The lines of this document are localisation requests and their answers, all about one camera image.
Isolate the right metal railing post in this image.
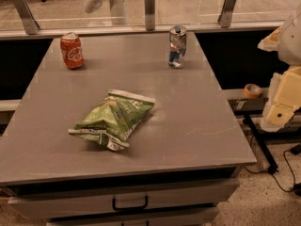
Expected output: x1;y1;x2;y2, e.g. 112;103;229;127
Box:
217;0;237;28

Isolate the black table leg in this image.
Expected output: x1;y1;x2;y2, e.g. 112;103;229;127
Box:
243;114;278;175

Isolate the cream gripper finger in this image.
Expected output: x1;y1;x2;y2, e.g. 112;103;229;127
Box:
260;73;295;132
258;26;282;52

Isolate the lower grey drawer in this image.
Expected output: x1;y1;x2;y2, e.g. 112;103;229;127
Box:
46;207;219;226

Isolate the silver blue energy drink can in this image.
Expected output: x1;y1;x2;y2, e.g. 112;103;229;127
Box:
168;24;187;69

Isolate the orange tape roll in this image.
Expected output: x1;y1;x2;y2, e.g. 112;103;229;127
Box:
244;84;262;99

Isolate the metal railing post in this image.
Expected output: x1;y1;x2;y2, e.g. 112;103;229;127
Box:
144;0;155;31
217;0;237;28
12;0;40;35

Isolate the left metal railing post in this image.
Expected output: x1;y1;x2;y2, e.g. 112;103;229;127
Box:
12;0;40;35

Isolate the black floor cable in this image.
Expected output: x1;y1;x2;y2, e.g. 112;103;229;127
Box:
244;135;297;194

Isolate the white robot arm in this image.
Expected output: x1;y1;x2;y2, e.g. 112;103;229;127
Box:
258;5;301;132

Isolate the middle metal railing post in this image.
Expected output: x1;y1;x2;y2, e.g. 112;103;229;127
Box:
144;0;155;31

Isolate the green jalapeno chip bag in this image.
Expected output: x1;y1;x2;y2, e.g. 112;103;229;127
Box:
68;89;155;152

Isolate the upper grey drawer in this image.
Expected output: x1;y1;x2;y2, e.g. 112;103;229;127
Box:
8;178;239;219

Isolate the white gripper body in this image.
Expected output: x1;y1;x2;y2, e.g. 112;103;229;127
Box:
275;66;301;111

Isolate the grey drawer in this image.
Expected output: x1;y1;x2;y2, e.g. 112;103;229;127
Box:
8;178;239;219
46;207;219;226

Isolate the red coca-cola can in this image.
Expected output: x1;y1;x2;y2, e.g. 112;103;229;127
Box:
60;32;84;69

